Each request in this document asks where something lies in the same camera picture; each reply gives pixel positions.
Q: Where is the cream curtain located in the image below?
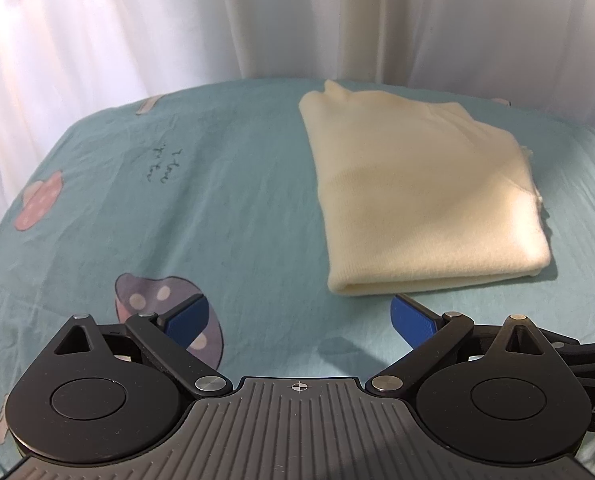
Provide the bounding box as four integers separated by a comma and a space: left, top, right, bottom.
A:
348, 0, 421, 83

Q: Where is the cream knit sweater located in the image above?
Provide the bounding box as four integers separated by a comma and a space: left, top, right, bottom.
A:
298, 79, 552, 297

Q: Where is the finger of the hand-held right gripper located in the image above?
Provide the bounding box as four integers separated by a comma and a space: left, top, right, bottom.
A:
533, 329, 595, 380

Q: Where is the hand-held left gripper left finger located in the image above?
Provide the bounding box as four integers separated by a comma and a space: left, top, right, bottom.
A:
54, 294, 233, 397

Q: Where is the teal mushroom print bedsheet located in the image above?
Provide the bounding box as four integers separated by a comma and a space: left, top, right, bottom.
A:
0, 77, 595, 480

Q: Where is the white curtain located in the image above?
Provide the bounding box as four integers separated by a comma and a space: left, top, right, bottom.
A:
0, 0, 595, 196

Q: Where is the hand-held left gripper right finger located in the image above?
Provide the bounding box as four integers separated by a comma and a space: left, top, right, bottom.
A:
367, 294, 544, 396

